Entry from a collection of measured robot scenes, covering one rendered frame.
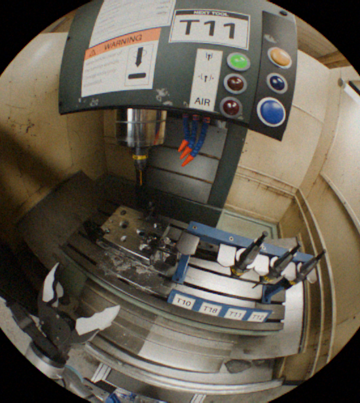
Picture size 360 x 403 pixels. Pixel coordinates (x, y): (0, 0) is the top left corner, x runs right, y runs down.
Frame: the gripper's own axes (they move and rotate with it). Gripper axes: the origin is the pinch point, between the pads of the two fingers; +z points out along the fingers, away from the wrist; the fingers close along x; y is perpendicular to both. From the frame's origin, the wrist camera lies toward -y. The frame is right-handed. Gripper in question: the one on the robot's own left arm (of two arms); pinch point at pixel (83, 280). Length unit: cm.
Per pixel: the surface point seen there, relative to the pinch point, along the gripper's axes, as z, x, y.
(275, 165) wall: 119, 61, 10
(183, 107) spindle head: 17.3, 9.4, -23.3
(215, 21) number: 17.1, 11.8, -37.4
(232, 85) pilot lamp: 16.5, 14.9, -27.3
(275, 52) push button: 16.3, 19.3, -34.0
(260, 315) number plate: 14, 52, 36
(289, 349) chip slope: -5, 85, 47
